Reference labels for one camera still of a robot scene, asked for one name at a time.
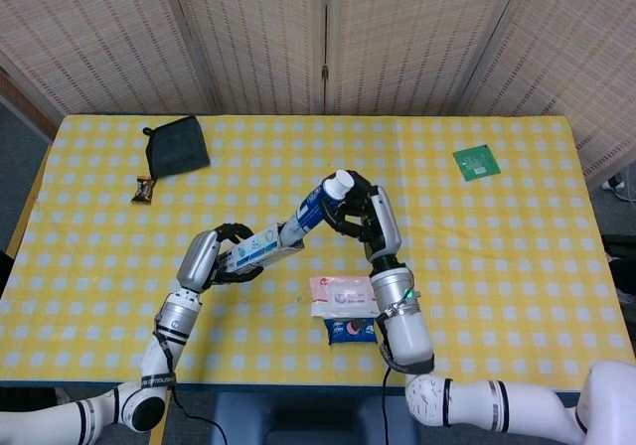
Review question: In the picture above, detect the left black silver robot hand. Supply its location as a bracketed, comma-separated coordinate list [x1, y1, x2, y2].
[176, 222, 265, 293]

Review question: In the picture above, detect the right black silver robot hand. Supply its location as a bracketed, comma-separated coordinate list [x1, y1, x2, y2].
[325, 169, 402, 262]

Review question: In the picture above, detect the boxed toothpaste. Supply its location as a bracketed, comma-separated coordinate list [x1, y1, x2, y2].
[218, 221, 305, 273]

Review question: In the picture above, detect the white blue toothpaste tube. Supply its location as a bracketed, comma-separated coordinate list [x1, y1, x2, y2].
[279, 169, 357, 247]

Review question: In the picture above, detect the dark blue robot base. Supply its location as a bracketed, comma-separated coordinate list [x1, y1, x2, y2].
[211, 392, 418, 445]

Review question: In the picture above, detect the yellow white checkered tablecloth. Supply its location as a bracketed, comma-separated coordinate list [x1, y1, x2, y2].
[0, 113, 636, 392]

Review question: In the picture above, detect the pink white wet wipes pack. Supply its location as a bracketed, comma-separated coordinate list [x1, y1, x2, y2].
[308, 274, 380, 319]

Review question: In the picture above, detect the small brown candy wrapper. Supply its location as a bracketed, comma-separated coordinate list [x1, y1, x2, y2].
[130, 175, 159, 205]

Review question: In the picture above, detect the green square card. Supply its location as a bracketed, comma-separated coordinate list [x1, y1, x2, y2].
[451, 143, 503, 182]

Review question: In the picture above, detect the dark grey cloth pouch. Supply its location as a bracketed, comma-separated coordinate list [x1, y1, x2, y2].
[141, 114, 212, 179]

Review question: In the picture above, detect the blue cookie packet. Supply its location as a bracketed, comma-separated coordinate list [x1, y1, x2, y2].
[322, 317, 382, 347]

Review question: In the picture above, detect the beige woven screen panel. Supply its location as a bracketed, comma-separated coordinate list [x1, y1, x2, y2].
[323, 0, 529, 117]
[0, 0, 220, 117]
[459, 0, 636, 181]
[166, 0, 330, 116]

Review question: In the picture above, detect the black bag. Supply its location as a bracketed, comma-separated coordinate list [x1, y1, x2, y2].
[602, 234, 636, 303]

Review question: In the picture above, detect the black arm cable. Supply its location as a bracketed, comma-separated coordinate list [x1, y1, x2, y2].
[151, 330, 223, 434]
[380, 345, 394, 445]

